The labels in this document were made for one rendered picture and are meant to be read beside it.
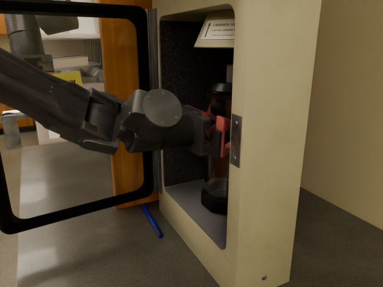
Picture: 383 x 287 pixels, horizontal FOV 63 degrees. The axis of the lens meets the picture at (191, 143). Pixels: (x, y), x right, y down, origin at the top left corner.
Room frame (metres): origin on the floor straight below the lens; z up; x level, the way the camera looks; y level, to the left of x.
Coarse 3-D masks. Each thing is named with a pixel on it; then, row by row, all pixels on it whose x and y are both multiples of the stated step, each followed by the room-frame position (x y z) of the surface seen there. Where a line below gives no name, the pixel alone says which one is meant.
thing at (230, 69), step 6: (228, 66) 0.56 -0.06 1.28; (228, 72) 0.56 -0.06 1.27; (228, 78) 0.56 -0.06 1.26; (216, 84) 0.55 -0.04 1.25; (222, 84) 0.54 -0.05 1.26; (228, 84) 0.53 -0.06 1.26; (210, 90) 0.55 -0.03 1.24; (216, 90) 0.54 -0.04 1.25; (222, 90) 0.53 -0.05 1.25; (228, 90) 0.53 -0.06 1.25
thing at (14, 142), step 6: (12, 114) 0.51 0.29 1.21; (6, 120) 0.49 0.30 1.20; (12, 120) 0.50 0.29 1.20; (6, 126) 0.50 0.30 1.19; (12, 126) 0.50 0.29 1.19; (6, 132) 0.49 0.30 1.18; (12, 132) 0.50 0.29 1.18; (18, 132) 0.50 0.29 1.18; (6, 138) 0.49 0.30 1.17; (12, 138) 0.50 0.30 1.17; (18, 138) 0.50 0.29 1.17; (6, 144) 0.49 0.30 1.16; (12, 144) 0.50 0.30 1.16; (18, 144) 0.50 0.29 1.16
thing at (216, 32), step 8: (208, 16) 0.54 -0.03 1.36; (216, 16) 0.51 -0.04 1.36; (224, 16) 0.50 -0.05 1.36; (232, 16) 0.49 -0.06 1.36; (208, 24) 0.52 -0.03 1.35; (216, 24) 0.50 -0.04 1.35; (224, 24) 0.49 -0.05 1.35; (232, 24) 0.49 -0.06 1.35; (200, 32) 0.54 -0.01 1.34; (208, 32) 0.51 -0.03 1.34; (216, 32) 0.50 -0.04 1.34; (224, 32) 0.49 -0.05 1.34; (232, 32) 0.48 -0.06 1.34; (200, 40) 0.52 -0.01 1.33; (208, 40) 0.50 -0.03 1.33; (216, 40) 0.49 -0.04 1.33; (224, 40) 0.48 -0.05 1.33; (232, 40) 0.48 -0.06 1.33
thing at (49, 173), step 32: (0, 32) 0.52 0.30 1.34; (32, 32) 0.54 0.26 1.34; (64, 32) 0.57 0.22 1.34; (96, 32) 0.60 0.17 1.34; (128, 32) 0.63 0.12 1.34; (32, 64) 0.54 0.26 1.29; (64, 64) 0.57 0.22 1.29; (96, 64) 0.60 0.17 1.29; (128, 64) 0.63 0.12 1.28; (128, 96) 0.63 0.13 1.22; (0, 128) 0.50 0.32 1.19; (32, 128) 0.53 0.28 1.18; (32, 160) 0.53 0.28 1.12; (64, 160) 0.55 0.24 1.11; (96, 160) 0.59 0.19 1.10; (128, 160) 0.62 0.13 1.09; (32, 192) 0.52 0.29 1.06; (64, 192) 0.55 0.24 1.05; (96, 192) 0.58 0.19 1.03
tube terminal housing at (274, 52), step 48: (192, 0) 0.51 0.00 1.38; (240, 0) 0.40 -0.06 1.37; (288, 0) 0.41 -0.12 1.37; (240, 48) 0.40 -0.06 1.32; (288, 48) 0.41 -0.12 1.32; (240, 96) 0.39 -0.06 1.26; (288, 96) 0.42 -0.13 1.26; (288, 144) 0.42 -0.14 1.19; (240, 192) 0.39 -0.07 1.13; (288, 192) 0.42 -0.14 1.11; (192, 240) 0.51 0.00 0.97; (240, 240) 0.39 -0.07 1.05; (288, 240) 0.43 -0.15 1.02
